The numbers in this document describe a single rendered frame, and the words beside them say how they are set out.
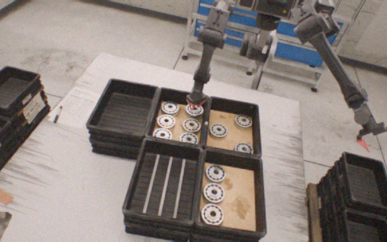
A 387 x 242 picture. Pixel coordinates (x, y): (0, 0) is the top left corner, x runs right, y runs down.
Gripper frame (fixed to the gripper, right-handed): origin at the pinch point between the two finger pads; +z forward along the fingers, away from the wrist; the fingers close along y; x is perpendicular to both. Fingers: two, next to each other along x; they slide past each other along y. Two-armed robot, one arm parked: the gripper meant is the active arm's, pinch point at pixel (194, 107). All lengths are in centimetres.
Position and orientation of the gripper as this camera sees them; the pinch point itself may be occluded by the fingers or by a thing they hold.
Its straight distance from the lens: 163.7
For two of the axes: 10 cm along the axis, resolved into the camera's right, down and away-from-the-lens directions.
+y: 7.8, -3.8, 5.0
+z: -1.3, 6.7, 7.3
